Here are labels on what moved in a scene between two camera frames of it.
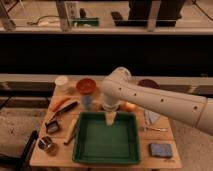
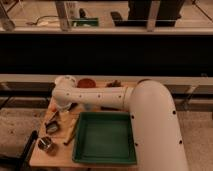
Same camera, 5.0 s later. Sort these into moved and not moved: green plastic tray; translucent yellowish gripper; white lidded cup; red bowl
Moved: translucent yellowish gripper
Not moved: green plastic tray; red bowl; white lidded cup
